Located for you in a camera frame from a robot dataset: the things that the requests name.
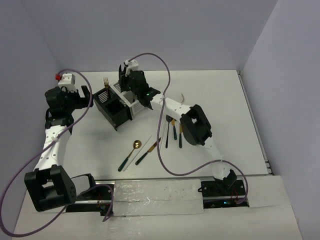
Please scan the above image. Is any gold knife green handle short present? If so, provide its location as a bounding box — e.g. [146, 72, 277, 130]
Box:
[178, 124, 183, 149]

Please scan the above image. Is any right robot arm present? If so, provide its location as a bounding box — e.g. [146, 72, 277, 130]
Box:
[118, 60, 213, 147]

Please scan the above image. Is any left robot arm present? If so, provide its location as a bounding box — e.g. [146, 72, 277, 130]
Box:
[24, 85, 93, 212]

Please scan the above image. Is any black utensil caddy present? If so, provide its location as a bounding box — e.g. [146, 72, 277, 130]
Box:
[93, 87, 133, 131]

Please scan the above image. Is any white utensil caddy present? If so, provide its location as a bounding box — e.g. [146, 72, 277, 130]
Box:
[111, 82, 144, 118]

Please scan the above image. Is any black spoon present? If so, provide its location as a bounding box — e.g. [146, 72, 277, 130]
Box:
[165, 115, 173, 149]

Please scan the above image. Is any white chopstick long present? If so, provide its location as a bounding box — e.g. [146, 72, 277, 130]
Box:
[122, 135, 152, 172]

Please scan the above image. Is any silver tape sheet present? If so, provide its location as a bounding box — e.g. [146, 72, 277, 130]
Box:
[112, 179, 204, 217]

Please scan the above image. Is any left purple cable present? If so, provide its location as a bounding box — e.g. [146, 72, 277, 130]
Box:
[0, 69, 115, 237]

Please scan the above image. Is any purple cable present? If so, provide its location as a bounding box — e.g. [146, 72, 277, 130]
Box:
[0, 69, 115, 237]
[129, 52, 248, 204]

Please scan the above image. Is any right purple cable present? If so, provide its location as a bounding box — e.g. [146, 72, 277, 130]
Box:
[129, 52, 248, 204]

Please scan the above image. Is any gold spoon green handle left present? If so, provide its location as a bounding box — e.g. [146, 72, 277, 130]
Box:
[117, 139, 142, 172]

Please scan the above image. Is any gold knife dark handle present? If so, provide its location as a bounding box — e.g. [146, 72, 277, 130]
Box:
[135, 142, 157, 166]

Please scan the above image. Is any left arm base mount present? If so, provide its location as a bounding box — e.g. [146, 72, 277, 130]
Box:
[65, 184, 114, 216]

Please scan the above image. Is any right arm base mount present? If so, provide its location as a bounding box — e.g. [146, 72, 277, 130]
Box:
[198, 179, 249, 209]

